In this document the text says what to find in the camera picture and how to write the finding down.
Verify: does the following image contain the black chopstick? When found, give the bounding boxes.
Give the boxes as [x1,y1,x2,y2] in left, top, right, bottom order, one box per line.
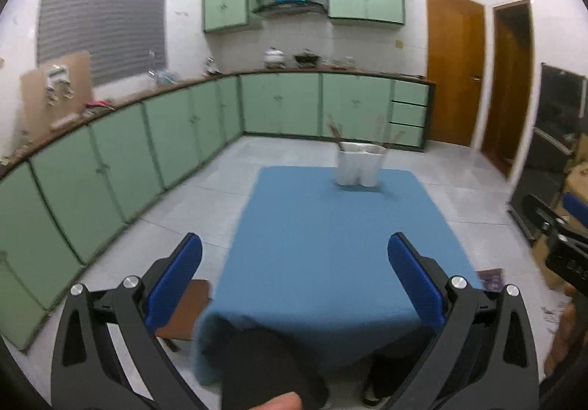
[327,114,345,152]

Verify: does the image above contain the green lower kitchen cabinets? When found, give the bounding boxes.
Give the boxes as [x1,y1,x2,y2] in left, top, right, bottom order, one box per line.
[1,71,435,350]

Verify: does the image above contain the chrome kitchen faucet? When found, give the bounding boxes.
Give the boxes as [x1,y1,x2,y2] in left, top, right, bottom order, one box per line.
[147,50,159,81]

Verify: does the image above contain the person's right hand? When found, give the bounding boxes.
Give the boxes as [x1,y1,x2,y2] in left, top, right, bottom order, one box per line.
[543,283,580,377]

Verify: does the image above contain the person's left hand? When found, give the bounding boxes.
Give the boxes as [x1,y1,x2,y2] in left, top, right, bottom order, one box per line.
[250,392,303,410]

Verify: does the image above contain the brown wooden stool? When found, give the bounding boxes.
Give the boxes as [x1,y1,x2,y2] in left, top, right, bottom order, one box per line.
[155,280,212,352]

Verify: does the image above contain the purple patterned basket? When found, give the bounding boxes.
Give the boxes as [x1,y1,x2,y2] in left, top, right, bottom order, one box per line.
[476,268,504,292]

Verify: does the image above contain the blue table cloth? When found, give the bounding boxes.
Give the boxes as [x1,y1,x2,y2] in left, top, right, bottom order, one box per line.
[191,166,477,385]

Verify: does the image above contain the white double utensil holder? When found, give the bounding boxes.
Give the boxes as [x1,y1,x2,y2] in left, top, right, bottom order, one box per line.
[335,141,387,187]

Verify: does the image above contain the black glass cabinet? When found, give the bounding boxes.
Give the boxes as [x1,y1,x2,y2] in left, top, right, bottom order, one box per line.
[507,63,587,244]

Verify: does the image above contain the open wooden doorway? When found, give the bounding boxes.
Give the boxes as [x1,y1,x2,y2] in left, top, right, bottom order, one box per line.
[481,0,534,177]

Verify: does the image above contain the brown cardboard board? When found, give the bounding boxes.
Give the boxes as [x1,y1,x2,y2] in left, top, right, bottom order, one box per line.
[21,51,94,141]

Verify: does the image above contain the black wok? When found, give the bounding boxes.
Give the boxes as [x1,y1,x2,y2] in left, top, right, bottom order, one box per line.
[293,52,321,69]

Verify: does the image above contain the white cooking pot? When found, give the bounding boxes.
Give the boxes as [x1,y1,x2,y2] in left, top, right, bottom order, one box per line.
[263,47,286,70]

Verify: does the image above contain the brown wooden door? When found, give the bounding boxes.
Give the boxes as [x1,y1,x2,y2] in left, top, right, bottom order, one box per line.
[427,0,485,146]

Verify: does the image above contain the grey window blind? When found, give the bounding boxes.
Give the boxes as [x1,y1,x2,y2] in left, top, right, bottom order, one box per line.
[37,0,166,86]

